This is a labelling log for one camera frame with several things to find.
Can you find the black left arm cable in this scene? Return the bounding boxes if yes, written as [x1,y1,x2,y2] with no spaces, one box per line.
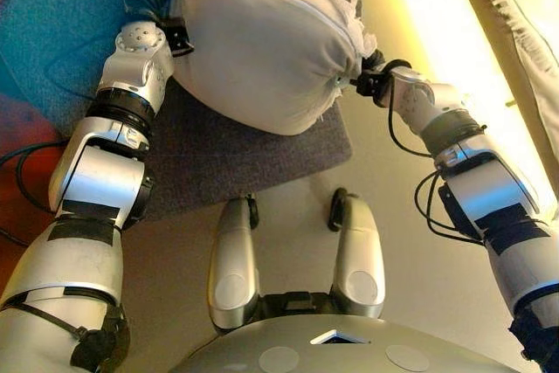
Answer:
[0,141,66,247]

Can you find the silver left robot leg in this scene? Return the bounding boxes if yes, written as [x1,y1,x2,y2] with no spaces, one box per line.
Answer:
[207,192,261,330]

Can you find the brown wooden cabinet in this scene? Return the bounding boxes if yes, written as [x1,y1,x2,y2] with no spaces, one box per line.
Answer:
[0,97,66,287]

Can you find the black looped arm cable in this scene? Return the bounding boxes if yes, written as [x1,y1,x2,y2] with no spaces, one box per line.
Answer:
[413,169,484,245]

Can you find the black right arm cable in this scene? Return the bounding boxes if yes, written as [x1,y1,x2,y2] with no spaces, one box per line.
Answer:
[387,84,433,158]

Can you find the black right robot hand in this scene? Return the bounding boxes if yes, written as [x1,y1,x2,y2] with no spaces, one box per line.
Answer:
[360,48,385,71]

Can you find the silver robot leg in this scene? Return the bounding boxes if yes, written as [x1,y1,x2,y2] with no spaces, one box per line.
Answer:
[327,188,386,320]
[207,192,261,330]

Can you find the grey robot torso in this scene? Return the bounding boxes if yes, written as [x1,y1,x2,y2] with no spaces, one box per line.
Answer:
[169,289,521,373]

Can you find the grey fabric armchair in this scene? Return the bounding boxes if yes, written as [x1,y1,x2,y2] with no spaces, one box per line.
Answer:
[0,0,363,222]

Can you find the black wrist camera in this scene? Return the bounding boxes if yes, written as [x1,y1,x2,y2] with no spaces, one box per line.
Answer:
[156,17,195,58]
[355,69,394,107]

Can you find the silver right robot leg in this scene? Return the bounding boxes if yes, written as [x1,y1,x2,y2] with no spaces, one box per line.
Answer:
[327,188,386,320]

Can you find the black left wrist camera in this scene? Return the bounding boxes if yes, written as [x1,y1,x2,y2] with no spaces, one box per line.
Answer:
[156,17,195,58]

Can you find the glowing bed light strip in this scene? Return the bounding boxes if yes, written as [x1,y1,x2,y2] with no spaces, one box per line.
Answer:
[362,0,558,217]

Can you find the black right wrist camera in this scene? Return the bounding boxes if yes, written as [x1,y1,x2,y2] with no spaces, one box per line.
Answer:
[355,69,394,107]

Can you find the white fringed cushion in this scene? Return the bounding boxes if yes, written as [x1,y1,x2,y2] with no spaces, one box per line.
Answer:
[126,0,379,136]

